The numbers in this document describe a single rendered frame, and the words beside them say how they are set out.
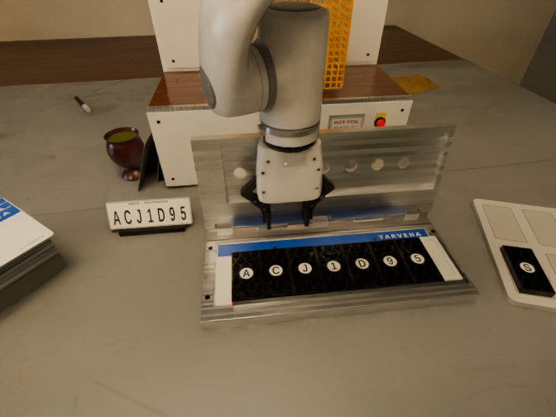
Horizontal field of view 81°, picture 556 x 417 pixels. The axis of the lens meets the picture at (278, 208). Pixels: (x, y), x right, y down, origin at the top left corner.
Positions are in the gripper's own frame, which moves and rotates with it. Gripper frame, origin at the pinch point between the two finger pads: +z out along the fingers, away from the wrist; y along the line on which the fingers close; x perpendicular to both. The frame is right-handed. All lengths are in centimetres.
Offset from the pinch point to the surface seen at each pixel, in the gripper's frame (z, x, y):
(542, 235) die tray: 7, -3, 50
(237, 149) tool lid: -10.5, 5.7, -7.6
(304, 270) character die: 5.0, -8.2, 1.8
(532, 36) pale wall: 20, 191, 203
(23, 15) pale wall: -2, 172, -118
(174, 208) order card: 4.1, 9.1, -21.3
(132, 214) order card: 4.6, 8.9, -29.3
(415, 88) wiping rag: 8, 74, 59
